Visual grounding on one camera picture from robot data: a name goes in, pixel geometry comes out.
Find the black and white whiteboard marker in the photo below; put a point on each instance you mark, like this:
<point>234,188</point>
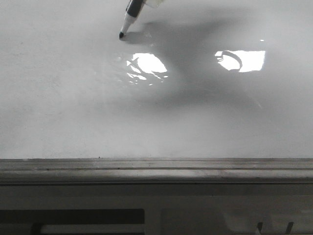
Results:
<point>132,12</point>

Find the red round magnet with tape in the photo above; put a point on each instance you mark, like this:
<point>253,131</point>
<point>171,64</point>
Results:
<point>153,3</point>

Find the grey metal whiteboard tray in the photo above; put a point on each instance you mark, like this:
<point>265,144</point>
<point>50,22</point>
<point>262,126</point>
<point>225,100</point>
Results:
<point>155,170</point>

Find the white whiteboard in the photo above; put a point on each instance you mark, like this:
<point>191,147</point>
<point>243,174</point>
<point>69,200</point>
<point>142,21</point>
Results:
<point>190,79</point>

